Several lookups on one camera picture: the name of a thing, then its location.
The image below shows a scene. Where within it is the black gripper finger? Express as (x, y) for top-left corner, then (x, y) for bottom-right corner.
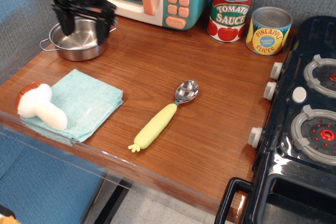
(54, 6), (75, 36)
(96, 18), (112, 45)

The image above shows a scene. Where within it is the plush white brown mushroom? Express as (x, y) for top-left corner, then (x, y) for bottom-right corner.
(15, 82), (68, 131)

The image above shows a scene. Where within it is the light blue folded cloth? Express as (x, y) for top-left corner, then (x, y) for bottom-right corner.
(22, 69), (123, 144)

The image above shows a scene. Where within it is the small steel pot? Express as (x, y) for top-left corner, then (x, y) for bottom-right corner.
(39, 17), (108, 61)

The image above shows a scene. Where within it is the tomato sauce can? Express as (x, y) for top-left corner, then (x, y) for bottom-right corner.
(207, 0), (253, 42)

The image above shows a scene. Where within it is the clear acrylic table guard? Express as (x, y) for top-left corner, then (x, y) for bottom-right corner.
(1, 108), (256, 214)

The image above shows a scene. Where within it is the pineapple slices can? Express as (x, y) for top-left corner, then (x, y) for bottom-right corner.
(246, 6), (293, 56)

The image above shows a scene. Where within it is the orange plush object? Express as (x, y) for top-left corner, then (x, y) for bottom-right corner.
(0, 205), (20, 224)

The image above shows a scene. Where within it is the black toy stove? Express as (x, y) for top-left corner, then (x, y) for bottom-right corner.
(215, 16), (335, 223)

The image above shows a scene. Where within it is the spoon with green handle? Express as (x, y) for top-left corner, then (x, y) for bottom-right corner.
(128, 80), (199, 153)

